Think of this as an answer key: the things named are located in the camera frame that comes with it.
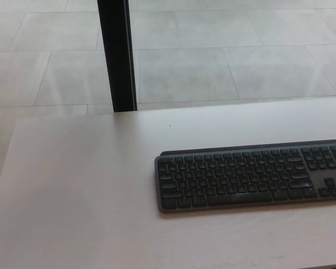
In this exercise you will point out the black metal window post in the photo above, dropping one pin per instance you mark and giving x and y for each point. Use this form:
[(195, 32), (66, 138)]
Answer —
[(117, 56)]

